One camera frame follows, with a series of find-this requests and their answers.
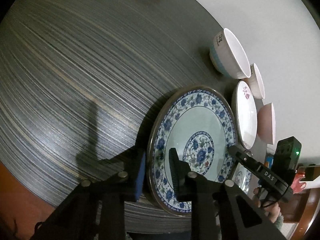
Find pink bowl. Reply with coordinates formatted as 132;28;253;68
257;102;276;145

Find white plate pink flowers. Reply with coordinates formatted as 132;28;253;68
232;81;258;150

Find blue floral porcelain plate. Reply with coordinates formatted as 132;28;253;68
147;86;238;217

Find small white ribbed bowl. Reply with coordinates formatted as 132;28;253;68
246;63;265;99

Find right hand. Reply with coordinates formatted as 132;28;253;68
252;187;284;225

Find white bowl blue base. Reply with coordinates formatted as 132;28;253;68
209;28;251;79

